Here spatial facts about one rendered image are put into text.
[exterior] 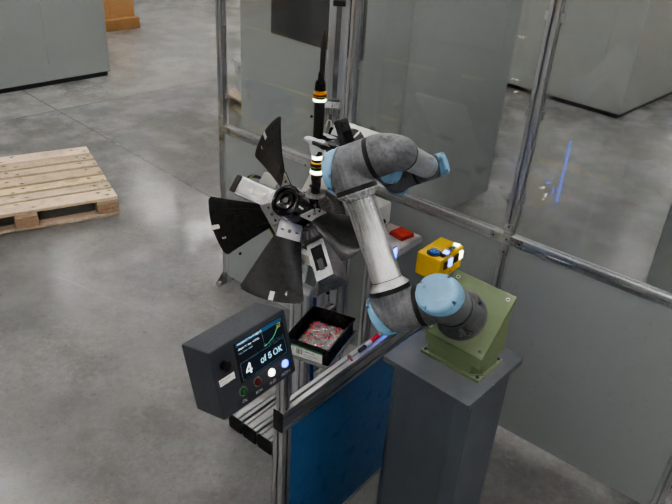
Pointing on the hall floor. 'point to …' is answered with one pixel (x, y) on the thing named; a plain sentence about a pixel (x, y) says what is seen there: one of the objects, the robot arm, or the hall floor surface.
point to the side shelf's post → (364, 311)
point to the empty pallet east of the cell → (52, 188)
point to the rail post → (281, 466)
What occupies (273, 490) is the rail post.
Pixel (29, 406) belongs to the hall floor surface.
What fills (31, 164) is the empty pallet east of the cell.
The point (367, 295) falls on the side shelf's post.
